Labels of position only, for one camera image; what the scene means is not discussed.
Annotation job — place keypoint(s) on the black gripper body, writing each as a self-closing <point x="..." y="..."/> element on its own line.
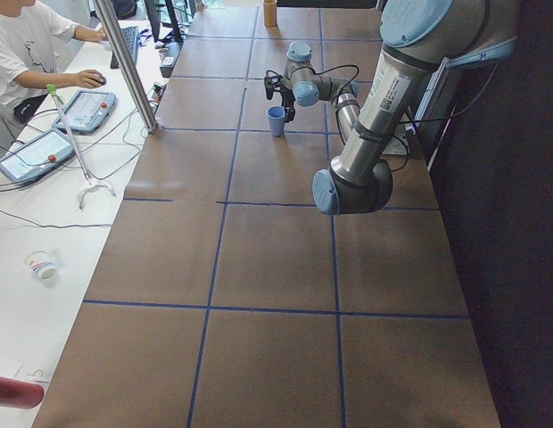
<point x="287" y="101"/>

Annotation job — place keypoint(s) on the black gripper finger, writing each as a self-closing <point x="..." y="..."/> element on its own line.
<point x="289" y="114"/>

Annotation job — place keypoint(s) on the blue ribbed plastic cup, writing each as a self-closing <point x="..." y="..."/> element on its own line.
<point x="276" y="120"/>

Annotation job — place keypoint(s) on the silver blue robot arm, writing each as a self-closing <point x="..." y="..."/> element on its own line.
<point x="418" y="37"/>

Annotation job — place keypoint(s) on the brown wooden chopstick holder cup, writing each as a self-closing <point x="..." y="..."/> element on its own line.
<point x="270" y="13"/>

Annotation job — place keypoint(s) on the white paper cup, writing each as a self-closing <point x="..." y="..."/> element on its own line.
<point x="41" y="264"/>

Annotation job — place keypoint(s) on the black power adapter box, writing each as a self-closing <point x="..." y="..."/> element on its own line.
<point x="168" y="56"/>

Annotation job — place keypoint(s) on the black monitor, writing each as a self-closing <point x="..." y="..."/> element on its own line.
<point x="153" y="9"/>

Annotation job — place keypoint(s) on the black keyboard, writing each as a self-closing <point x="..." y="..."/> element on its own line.
<point x="130" y="36"/>

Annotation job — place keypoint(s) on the far teach pendant tablet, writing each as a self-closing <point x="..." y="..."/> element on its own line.
<point x="87" y="110"/>

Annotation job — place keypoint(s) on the teach pendant tablet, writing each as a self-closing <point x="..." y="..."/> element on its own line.
<point x="87" y="110"/>
<point x="38" y="157"/>

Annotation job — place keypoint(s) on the grabber reaching tool stick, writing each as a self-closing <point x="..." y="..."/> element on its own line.
<point x="92" y="184"/>

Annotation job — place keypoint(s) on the near teach pendant tablet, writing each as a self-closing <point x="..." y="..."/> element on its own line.
<point x="38" y="157"/>

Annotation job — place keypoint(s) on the person in white shirt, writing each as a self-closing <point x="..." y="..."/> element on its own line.
<point x="27" y="60"/>

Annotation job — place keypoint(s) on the red fire extinguisher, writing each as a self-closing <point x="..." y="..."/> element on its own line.
<point x="19" y="394"/>

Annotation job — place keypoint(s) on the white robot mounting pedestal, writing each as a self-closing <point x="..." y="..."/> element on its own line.
<point x="398" y="145"/>

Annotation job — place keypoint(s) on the aluminium frame post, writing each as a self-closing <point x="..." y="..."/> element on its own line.
<point x="108" y="18"/>

